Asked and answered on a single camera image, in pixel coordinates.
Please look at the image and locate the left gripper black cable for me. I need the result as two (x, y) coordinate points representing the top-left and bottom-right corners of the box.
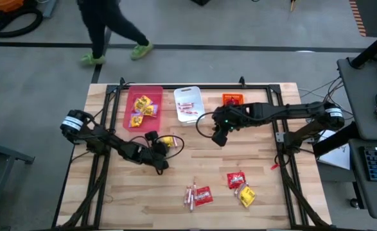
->
(128, 133), (186, 176)

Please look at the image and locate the pink translucent plastic bin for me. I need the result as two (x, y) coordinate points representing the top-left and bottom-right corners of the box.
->
(123, 85), (164, 133)

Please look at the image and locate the grey keyboard shelf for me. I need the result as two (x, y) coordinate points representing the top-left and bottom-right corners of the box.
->
(348, 137), (377, 221)

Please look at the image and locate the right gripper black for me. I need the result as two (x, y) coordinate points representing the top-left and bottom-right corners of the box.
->
(211, 103), (254, 148)

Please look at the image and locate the black diagonal pole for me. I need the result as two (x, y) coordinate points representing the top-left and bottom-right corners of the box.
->
(349, 27), (377, 70)

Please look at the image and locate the green shoe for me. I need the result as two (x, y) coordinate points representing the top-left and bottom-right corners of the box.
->
(80, 53), (107, 67)
(130, 41), (154, 61)

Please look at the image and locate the orange plastic basket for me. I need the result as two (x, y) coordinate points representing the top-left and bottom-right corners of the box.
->
(222, 92), (244, 107)

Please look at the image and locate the black vacuum hose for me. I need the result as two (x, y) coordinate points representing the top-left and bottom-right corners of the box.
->
(0, 8), (44, 39)

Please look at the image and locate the grey desk top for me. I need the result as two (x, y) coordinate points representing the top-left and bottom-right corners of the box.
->
(337, 56), (377, 141)

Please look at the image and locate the black desk support beam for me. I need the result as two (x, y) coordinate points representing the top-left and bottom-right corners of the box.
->
(312, 123), (359, 158)

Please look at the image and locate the white plastic bin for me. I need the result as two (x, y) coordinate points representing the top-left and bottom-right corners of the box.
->
(173, 85), (206, 126)

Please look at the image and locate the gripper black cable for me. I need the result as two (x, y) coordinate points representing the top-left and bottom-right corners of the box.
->
(128, 133), (186, 176)
(195, 111), (215, 139)

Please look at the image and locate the black floor cable bundle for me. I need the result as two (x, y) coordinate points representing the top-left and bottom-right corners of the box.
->
(299, 76), (355, 131)

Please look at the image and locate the silver mounting bracket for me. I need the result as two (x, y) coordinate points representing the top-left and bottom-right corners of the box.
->
(274, 130), (287, 144)

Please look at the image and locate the orange shop vacuum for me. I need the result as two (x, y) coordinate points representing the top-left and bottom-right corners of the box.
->
(0, 0), (25, 13)

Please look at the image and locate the person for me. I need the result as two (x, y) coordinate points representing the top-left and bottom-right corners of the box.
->
(76, 0), (150, 58)

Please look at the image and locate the black metal table frame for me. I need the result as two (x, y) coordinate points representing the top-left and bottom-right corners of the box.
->
(51, 76), (333, 231)

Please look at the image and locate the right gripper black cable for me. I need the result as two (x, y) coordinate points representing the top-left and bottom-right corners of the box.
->
(195, 111), (215, 139)

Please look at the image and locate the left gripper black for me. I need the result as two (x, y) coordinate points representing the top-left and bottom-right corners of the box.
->
(136, 130), (175, 171)

